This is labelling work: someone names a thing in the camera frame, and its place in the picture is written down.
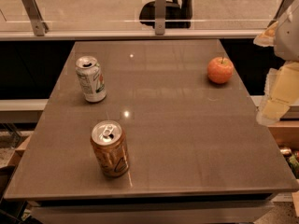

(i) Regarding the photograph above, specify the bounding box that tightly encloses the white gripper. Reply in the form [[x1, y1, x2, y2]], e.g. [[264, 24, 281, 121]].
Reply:
[[253, 0, 299, 126]]

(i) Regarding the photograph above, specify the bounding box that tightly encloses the orange soda can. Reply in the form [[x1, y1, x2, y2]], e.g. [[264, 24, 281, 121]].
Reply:
[[91, 120, 129, 177]]

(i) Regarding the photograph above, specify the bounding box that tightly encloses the white green soda can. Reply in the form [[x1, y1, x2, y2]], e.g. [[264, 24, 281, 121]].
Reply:
[[76, 56, 107, 103]]

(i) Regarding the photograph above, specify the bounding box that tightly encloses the red orange apple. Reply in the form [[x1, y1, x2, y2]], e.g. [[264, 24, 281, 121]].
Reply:
[[207, 57, 234, 84]]

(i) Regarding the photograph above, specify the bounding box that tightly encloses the black office chair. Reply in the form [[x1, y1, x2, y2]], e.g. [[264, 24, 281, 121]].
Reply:
[[139, 0, 192, 28]]

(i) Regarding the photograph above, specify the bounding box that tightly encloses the glass railing panel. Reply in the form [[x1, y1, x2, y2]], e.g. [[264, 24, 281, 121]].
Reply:
[[0, 0, 282, 33]]

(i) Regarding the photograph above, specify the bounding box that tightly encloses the right metal glass bracket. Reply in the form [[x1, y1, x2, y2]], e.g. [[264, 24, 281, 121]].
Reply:
[[269, 0, 298, 27]]

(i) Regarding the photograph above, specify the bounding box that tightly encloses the metal glass bracket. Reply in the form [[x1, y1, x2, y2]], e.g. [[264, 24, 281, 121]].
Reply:
[[21, 0, 49, 36], [154, 0, 166, 35], [269, 0, 298, 27]]

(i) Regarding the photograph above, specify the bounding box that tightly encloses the middle metal glass bracket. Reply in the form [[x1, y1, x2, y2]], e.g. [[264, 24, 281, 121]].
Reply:
[[154, 0, 166, 35]]

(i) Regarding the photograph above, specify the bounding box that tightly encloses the left metal glass bracket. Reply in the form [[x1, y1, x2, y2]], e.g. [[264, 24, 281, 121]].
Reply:
[[21, 0, 49, 36]]

